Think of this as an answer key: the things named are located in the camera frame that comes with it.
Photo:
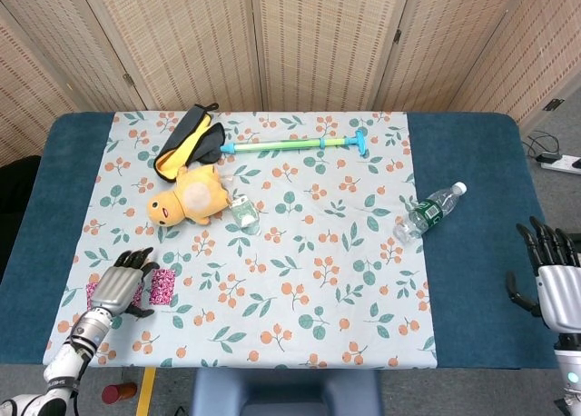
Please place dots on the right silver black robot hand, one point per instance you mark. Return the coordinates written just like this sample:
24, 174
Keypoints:
563, 295

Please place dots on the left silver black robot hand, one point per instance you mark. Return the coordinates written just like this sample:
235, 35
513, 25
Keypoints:
115, 291

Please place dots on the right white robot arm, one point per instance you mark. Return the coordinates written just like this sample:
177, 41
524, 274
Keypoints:
568, 370

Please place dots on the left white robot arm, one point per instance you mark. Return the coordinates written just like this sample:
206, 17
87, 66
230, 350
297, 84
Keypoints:
68, 361

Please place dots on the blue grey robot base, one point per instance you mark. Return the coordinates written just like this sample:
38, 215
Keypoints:
286, 389

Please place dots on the red orange cylinder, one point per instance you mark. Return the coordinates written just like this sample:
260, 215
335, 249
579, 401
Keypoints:
113, 393

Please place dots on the yellow plush duck toy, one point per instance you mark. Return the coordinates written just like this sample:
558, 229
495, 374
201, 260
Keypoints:
195, 198

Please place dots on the white power strip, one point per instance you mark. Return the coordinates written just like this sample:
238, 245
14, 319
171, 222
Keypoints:
565, 164

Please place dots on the black plug adapter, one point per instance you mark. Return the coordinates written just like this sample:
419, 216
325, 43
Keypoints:
548, 156

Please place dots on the black bulky object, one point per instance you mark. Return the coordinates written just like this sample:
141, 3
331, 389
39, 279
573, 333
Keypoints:
16, 189

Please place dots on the small green clear packet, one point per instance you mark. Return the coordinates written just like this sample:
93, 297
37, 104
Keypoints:
243, 212

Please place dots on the clear water bottle green label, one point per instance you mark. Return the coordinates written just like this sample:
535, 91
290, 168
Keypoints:
426, 214

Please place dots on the teal table cover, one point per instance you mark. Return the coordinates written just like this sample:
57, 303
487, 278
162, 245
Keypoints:
463, 171

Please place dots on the grey yellow fabric pouch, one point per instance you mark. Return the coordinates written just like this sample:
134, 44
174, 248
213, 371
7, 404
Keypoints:
190, 134

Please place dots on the floral leaf print tablecloth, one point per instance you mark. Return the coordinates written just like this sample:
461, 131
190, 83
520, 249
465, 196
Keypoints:
295, 252

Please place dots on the metal screen hinge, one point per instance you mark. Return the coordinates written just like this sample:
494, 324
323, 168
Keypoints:
129, 79
397, 36
554, 104

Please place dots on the woven bamboo screen panel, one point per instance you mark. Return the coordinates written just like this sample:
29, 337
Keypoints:
59, 34
22, 116
544, 48
449, 48
327, 39
181, 39

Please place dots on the green blue water squirter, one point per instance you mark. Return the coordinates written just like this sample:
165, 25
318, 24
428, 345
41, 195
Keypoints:
281, 144

